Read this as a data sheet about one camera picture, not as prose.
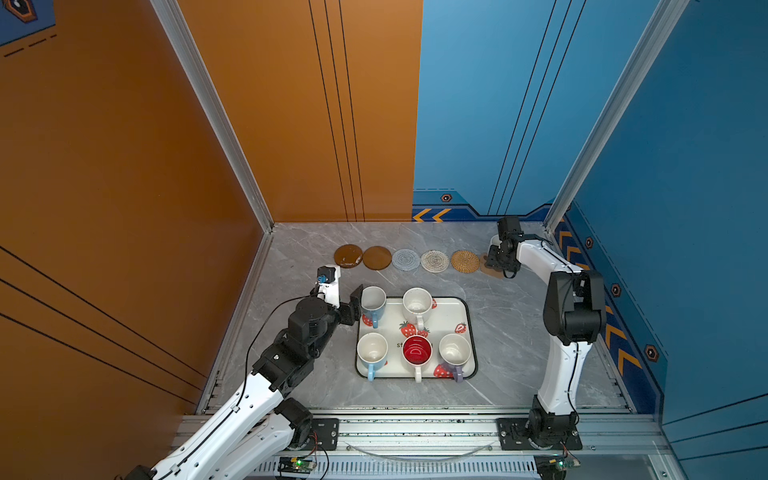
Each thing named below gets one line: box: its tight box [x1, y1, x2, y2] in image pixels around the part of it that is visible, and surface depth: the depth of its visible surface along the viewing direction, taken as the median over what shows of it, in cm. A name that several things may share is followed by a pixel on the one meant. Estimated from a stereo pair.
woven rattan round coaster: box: [451, 250, 479, 273], surface depth 111 cm
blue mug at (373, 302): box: [360, 285, 387, 329], surface depth 89 cm
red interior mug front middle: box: [401, 334, 433, 383], surface depth 82 cm
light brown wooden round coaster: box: [362, 245, 392, 271], surface depth 111 cm
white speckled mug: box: [402, 287, 437, 329], surface depth 91 cm
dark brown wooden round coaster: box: [334, 244, 363, 269], surface depth 111 cm
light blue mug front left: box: [356, 332, 389, 382], surface depth 81 cm
